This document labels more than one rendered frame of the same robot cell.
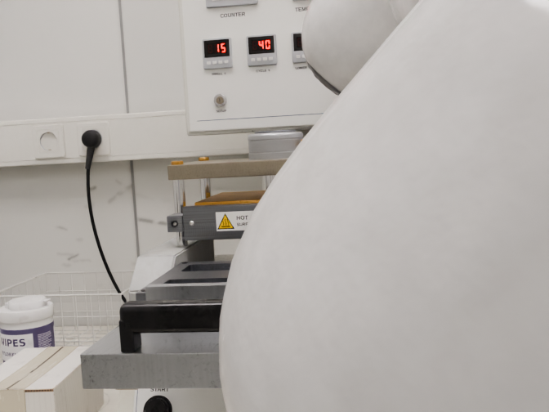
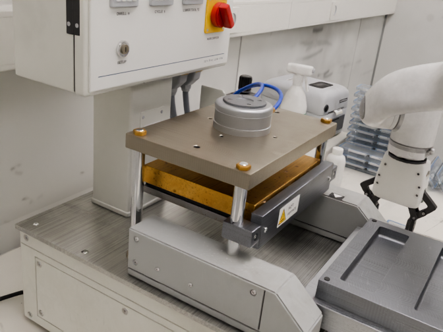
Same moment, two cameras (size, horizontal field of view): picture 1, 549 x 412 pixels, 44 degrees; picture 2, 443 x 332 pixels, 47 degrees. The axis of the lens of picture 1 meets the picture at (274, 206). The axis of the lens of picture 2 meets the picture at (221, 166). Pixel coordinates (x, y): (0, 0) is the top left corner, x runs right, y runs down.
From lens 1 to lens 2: 1.00 m
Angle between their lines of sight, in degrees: 68
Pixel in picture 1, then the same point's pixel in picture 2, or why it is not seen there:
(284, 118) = (170, 66)
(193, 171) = (264, 173)
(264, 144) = (264, 121)
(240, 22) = not seen: outside the picture
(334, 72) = not seen: outside the picture
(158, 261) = (293, 288)
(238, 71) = (140, 11)
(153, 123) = not seen: outside the picture
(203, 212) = (273, 215)
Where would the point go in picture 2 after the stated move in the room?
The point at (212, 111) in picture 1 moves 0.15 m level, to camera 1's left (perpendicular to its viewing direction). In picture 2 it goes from (113, 63) to (24, 84)
